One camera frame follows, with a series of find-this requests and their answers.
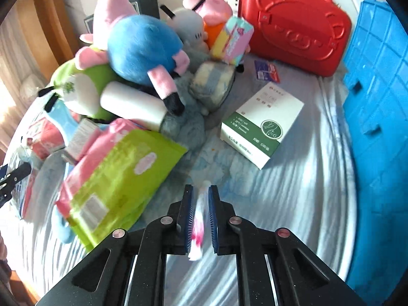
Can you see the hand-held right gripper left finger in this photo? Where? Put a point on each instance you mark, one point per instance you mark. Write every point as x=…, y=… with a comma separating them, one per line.
x=189, y=216

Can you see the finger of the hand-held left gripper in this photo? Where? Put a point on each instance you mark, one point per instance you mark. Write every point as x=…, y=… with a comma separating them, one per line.
x=5, y=197
x=17, y=175

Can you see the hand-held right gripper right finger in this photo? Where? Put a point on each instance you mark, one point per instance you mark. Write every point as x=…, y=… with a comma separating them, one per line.
x=213, y=216

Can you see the pink white tube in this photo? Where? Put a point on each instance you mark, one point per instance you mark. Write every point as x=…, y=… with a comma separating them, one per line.
x=198, y=226

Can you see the blue plastic storage crate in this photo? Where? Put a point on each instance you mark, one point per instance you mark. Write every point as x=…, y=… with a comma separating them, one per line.
x=379, y=134

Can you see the light blue soft item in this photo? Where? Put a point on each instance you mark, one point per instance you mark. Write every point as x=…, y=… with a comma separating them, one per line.
x=63, y=226

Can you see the green wet wipes pack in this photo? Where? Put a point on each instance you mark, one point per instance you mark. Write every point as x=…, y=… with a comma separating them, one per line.
x=127, y=178

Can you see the small white pink box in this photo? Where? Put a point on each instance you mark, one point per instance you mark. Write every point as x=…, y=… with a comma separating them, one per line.
x=81, y=138

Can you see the grey fluffy plush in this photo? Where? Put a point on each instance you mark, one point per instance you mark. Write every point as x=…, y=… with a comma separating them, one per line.
x=188, y=124

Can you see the pink soft pack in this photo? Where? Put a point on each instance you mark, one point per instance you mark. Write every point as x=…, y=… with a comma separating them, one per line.
x=105, y=143

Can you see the beige curtain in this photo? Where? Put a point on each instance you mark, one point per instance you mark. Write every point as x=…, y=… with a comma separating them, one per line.
x=19, y=79

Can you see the green plush white belly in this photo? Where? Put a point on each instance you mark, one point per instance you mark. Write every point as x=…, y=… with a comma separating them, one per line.
x=83, y=92

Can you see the white green cardboard box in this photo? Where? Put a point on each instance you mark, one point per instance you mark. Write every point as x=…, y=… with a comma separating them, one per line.
x=264, y=124

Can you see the white paper roll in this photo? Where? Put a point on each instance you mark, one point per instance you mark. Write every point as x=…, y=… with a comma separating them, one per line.
x=134, y=105

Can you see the grey blue tissue pack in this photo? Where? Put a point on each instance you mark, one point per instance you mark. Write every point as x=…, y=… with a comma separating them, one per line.
x=212, y=83

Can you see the blue red card pack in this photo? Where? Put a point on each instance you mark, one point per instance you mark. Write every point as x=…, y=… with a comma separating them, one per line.
x=267, y=70

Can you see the pink pig plush blue body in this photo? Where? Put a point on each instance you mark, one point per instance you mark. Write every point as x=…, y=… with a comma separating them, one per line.
x=140, y=47

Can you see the pink yellow sponge pack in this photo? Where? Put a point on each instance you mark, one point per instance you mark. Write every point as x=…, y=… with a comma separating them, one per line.
x=232, y=40

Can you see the grey white plush toy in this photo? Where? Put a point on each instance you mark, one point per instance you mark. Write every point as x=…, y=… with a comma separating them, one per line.
x=188, y=27

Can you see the red hard-shell suitcase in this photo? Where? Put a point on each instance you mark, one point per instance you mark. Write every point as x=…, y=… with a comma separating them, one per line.
x=296, y=28

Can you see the pink pig plush orange dress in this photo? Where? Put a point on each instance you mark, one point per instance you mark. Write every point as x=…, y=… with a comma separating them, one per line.
x=213, y=9

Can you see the wooden headboard frame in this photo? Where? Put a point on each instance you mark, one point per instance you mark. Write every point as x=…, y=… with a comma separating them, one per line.
x=51, y=19

